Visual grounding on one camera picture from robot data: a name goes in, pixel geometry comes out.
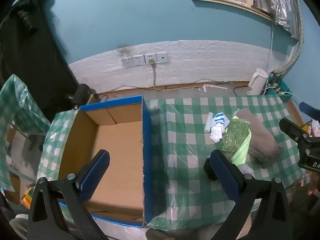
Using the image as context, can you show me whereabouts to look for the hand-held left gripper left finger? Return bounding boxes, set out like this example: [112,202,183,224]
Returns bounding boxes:
[27,149,110,240]

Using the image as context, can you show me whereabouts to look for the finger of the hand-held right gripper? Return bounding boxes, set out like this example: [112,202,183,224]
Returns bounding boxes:
[279,117,314,144]
[299,102,320,118]

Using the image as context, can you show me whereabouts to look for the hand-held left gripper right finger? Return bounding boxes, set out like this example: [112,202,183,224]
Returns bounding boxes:
[210,150,292,240]

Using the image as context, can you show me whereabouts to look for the grey black sock bundle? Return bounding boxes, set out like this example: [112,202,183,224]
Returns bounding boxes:
[204,158,255,181]

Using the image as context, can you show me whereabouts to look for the blue-edged cardboard box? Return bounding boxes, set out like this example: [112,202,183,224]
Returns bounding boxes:
[58,95,152,228]

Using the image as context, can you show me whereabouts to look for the grey cloth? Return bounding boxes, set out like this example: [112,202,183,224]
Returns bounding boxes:
[235,108,284,168]

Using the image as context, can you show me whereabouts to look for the white blue sock bundle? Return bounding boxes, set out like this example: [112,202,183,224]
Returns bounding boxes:
[209,112,230,143]

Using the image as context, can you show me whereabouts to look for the person's right hand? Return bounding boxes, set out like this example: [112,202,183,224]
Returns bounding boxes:
[307,172,320,197]

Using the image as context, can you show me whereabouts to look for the green plastic basket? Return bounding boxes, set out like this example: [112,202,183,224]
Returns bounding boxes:
[269,79,290,103]

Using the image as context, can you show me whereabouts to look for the green checked tablecloth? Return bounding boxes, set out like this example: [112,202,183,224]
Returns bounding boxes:
[37,95,304,232]

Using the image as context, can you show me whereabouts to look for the white electric kettle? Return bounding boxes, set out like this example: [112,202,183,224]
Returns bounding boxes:
[247,68,268,96]

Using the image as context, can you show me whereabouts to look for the orange snack package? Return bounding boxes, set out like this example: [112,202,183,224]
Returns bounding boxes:
[21,184,35,207]

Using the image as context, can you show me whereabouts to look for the black cylindrical device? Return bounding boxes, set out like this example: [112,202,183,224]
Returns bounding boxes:
[65,84,92,109]

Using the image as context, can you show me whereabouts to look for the person's leg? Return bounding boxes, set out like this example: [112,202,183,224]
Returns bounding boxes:
[9,214,33,240]

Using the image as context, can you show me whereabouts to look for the silver foil curtain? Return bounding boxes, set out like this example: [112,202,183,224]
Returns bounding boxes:
[250,0,300,39]

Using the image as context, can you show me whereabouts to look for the green checked plastic sheet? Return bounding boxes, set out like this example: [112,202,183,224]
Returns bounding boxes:
[0,74,50,190]

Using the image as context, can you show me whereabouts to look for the black hanging cloth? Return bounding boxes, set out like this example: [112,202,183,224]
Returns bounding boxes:
[0,0,79,120]

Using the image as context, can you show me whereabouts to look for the grey corrugated hose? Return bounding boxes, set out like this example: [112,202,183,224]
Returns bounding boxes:
[275,0,304,74]

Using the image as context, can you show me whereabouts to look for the black floor cable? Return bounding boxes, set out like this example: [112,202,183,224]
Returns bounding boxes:
[232,84,250,96]

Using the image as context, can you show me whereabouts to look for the thin white cable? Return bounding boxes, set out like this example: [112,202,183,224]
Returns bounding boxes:
[265,17,274,90]

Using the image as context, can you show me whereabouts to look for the beige plug with cable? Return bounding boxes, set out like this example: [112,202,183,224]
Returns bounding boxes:
[149,59,170,91]

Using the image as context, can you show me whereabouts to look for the wooden wall shelf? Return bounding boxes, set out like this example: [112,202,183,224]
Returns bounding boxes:
[190,0,273,19]

